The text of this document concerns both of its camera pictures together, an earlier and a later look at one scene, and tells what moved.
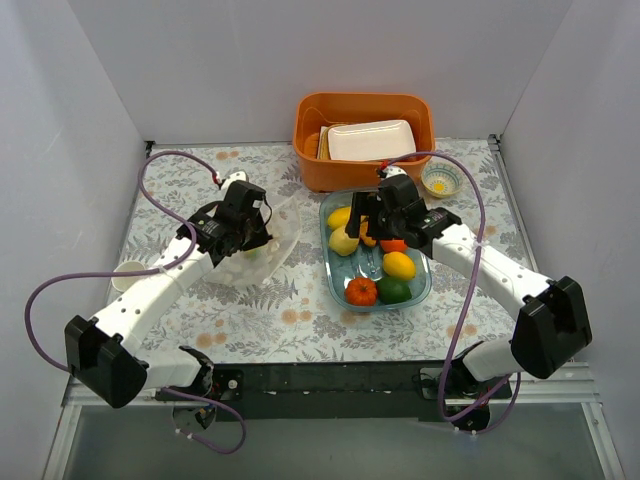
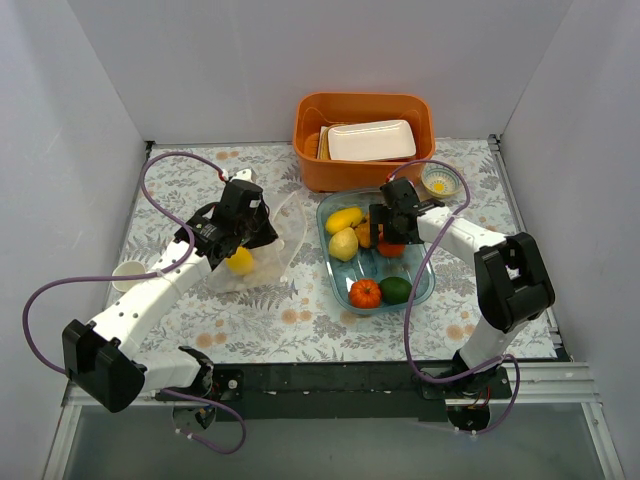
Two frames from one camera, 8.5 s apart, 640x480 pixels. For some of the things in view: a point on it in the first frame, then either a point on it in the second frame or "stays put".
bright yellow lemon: (398, 265) → (241, 263)
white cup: (121, 283) stays put
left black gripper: (255, 236) stays put
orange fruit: (393, 245) stays put
